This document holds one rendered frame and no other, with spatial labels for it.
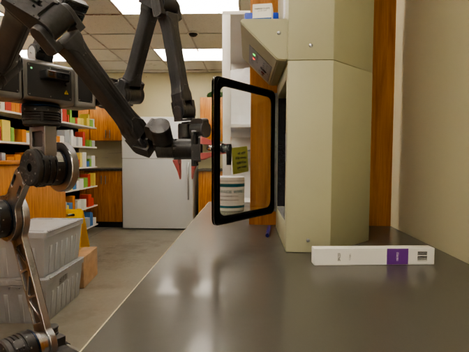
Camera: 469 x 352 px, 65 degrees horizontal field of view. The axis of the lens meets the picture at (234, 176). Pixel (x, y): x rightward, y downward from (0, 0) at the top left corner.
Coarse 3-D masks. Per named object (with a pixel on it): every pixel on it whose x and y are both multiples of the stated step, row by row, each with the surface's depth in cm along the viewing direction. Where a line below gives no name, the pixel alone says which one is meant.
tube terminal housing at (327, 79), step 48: (288, 0) 88; (336, 0) 88; (288, 48) 89; (336, 48) 89; (288, 96) 89; (336, 96) 90; (288, 144) 90; (336, 144) 91; (288, 192) 90; (336, 192) 92; (288, 240) 91; (336, 240) 93
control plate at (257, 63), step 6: (252, 48) 99; (252, 54) 105; (258, 54) 99; (252, 60) 111; (258, 60) 104; (264, 60) 99; (258, 66) 111; (264, 66) 105; (270, 66) 99; (258, 72) 117; (270, 72) 104
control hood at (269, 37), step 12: (252, 24) 89; (264, 24) 89; (276, 24) 88; (252, 36) 90; (264, 36) 89; (276, 36) 89; (264, 48) 90; (276, 48) 89; (276, 60) 90; (276, 72) 101; (276, 84) 118
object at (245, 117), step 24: (240, 96) 105; (264, 96) 115; (240, 120) 105; (264, 120) 115; (240, 144) 106; (264, 144) 116; (240, 168) 106; (264, 168) 116; (240, 192) 107; (264, 192) 117
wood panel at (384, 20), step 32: (256, 0) 124; (384, 0) 123; (384, 32) 124; (384, 64) 124; (384, 96) 125; (384, 128) 125; (384, 160) 126; (384, 192) 126; (256, 224) 128; (384, 224) 127
